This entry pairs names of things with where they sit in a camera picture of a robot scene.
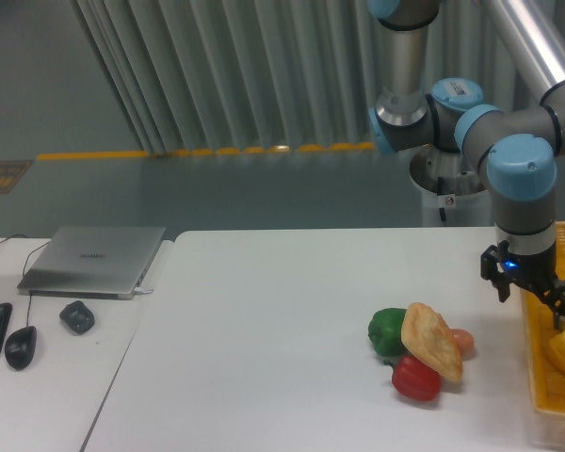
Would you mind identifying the red bell pepper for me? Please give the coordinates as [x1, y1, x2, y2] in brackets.
[382, 355, 442, 402]

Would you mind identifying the silver closed laptop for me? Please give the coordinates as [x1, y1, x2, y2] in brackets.
[18, 226, 166, 299]

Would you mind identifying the pink egg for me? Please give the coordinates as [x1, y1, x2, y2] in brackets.
[451, 329, 475, 355]

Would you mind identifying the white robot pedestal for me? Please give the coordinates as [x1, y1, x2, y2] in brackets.
[409, 146, 492, 227]

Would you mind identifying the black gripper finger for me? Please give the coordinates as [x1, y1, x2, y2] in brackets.
[541, 278, 565, 331]
[480, 248, 510, 302]

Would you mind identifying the yellow woven basket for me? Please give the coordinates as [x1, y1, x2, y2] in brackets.
[522, 221, 565, 419]

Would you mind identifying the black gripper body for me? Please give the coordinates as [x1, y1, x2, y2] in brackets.
[489, 240, 557, 295]

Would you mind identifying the black mouse cable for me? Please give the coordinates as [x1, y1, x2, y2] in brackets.
[22, 244, 52, 329]

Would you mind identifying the black cable on pedestal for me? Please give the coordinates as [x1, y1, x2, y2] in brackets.
[435, 176, 447, 224]

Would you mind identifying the green bell pepper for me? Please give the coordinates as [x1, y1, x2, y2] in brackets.
[368, 308, 406, 358]

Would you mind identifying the small black device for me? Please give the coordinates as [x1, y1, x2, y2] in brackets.
[59, 300, 95, 335]

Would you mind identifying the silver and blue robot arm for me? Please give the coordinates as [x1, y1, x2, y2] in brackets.
[367, 1, 565, 330]

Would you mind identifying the flat toasted bread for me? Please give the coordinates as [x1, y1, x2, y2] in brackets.
[400, 302, 463, 382]

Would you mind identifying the black computer mouse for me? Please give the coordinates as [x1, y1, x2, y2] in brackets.
[5, 326, 37, 371]

